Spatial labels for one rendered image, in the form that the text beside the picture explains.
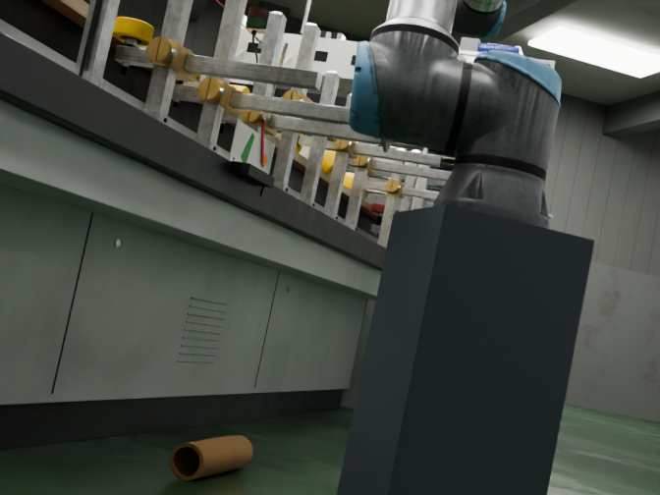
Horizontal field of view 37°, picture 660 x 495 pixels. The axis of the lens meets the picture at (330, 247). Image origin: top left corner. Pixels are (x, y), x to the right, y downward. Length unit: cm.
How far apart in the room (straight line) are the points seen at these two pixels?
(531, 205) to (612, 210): 1000
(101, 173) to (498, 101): 72
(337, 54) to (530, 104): 368
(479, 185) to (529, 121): 13
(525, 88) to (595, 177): 990
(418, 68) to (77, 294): 99
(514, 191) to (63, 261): 102
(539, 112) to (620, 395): 1015
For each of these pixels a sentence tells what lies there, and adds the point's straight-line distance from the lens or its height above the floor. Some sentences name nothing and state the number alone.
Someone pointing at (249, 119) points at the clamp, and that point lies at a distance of 241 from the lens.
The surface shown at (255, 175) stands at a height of 68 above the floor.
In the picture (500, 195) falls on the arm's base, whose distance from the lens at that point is 155.
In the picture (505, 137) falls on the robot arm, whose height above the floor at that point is 73.
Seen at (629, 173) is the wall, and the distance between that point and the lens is 1171.
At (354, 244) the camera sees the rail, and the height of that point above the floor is 66.
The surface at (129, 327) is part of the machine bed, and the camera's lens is 247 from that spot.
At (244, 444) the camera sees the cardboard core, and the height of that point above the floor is 7.
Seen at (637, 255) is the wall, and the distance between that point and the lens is 1172.
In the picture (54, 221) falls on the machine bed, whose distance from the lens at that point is 211.
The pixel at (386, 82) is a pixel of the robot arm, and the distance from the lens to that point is 158.
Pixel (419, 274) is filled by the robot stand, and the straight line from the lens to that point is 152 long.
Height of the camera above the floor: 40
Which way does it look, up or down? 4 degrees up
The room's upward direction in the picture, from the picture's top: 12 degrees clockwise
